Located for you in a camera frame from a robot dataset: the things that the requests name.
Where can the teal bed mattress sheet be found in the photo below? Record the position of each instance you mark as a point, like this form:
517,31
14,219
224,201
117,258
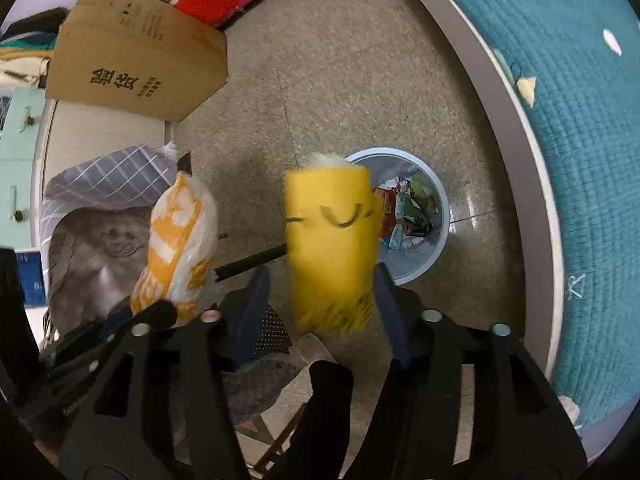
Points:
575,66

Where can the grey checked tablecloth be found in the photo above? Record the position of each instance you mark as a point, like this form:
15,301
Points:
130,178

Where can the green leaf wrapper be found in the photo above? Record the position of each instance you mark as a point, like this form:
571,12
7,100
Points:
415,222

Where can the teal bunk bed frame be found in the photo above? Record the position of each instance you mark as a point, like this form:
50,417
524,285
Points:
538,218

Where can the purple stair shelf cabinet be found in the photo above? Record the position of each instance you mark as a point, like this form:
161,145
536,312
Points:
19,136

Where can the person's black trouser leg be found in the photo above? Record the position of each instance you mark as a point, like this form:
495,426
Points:
320,442

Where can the hanging jackets on rail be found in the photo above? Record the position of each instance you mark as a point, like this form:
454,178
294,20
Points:
27,49

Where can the orange white snack bag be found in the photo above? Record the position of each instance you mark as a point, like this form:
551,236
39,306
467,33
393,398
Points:
181,250

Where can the blue gift bag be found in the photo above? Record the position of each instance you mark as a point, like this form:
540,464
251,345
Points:
29,270

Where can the light blue plastic bucket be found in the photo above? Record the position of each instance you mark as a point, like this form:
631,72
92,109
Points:
408,257

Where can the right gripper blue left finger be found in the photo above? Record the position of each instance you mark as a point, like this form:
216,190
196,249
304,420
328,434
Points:
249,307

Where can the large brown cardboard box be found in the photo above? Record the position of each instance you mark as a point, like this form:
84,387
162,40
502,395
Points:
141,56

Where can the yellow smiley paper wrapper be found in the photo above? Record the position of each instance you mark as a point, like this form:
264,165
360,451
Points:
332,220

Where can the red brown paper bag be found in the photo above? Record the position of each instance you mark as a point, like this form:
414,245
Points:
385,200

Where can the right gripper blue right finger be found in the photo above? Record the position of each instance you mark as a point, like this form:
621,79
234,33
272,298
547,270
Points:
392,302

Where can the pink slipper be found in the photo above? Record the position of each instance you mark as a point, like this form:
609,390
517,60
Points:
312,349

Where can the brown woven stool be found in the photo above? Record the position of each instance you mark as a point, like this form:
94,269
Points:
272,336

